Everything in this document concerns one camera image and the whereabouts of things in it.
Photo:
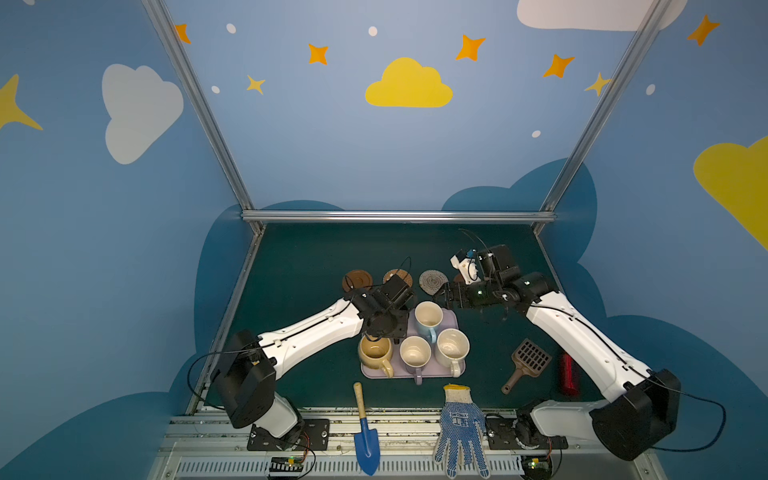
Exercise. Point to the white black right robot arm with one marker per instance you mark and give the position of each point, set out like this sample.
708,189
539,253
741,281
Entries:
639,406

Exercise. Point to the white multicolour rope coaster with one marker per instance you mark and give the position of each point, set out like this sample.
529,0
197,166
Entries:
431,281

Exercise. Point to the blue dotted work glove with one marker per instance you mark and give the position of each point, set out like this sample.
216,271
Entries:
462,428

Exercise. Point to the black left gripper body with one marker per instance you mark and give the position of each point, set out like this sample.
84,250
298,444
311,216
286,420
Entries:
395,324

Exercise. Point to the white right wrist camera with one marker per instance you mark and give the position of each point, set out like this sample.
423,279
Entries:
467,268

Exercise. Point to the right aluminium frame post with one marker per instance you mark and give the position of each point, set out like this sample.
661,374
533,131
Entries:
640,44

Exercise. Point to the round woven rattan coaster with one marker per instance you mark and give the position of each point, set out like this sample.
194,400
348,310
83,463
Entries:
397,279

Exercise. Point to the white mug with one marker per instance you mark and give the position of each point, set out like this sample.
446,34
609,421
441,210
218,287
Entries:
451,349

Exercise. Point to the lilac mug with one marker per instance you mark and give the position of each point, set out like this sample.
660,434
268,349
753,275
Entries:
415,353

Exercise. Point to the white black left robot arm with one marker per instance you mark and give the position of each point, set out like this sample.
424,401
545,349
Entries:
247,370

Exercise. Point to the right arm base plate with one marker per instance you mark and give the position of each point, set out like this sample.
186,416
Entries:
519,434

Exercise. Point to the aluminium rear frame rail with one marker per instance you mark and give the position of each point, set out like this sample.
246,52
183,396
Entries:
440,217

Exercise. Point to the light blue mug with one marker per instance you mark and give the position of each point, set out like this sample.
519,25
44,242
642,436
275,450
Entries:
428,318

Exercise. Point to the left aluminium frame post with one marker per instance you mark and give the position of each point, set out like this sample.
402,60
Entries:
162,22

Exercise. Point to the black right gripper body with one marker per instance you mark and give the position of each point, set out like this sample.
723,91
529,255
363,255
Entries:
466,294

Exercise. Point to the red brush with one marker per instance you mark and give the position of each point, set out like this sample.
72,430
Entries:
568,376

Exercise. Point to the aluminium frame post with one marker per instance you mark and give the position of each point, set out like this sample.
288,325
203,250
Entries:
640,44
162,22

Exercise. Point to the blue garden trowel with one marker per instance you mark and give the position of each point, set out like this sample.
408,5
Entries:
367,446

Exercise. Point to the brown slotted scoop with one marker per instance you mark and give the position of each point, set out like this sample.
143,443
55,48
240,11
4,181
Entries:
529,360

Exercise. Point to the brown wooden coaster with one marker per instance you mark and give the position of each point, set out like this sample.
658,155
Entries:
357,280

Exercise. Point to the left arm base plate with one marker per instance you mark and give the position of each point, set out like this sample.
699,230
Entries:
308,433

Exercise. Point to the yellow mug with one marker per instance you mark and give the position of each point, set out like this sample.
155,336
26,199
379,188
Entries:
376,355

